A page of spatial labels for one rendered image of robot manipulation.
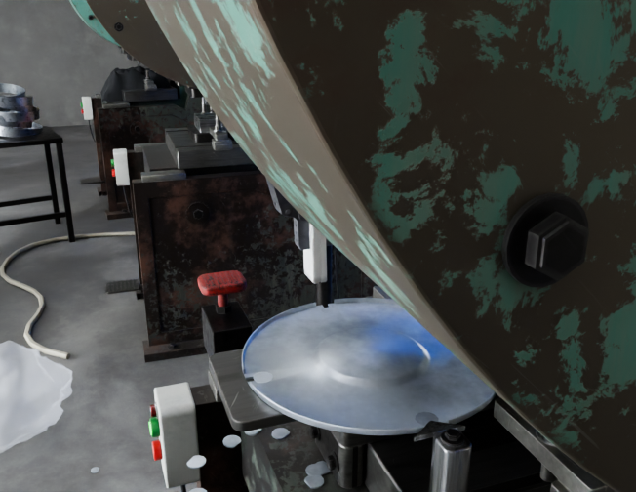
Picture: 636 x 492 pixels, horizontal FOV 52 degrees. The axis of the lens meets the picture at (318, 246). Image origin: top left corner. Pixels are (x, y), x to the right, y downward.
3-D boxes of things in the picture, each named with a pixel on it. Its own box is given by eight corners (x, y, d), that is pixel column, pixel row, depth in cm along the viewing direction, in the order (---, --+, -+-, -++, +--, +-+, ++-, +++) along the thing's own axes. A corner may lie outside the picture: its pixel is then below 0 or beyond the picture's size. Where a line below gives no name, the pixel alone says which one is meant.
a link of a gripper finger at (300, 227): (308, 200, 64) (279, 204, 63) (310, 248, 66) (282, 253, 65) (303, 196, 65) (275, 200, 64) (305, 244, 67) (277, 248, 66)
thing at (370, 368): (217, 323, 82) (217, 317, 81) (421, 290, 91) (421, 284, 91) (289, 467, 56) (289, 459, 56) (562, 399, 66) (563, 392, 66)
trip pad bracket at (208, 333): (218, 438, 102) (212, 326, 95) (208, 405, 110) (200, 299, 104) (257, 430, 104) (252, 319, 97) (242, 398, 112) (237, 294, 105)
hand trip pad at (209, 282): (205, 334, 99) (202, 288, 97) (198, 317, 104) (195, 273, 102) (250, 327, 101) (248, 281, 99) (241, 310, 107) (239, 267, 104)
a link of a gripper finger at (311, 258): (318, 218, 64) (311, 219, 64) (320, 283, 67) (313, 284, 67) (308, 209, 67) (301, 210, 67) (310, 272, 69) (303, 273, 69)
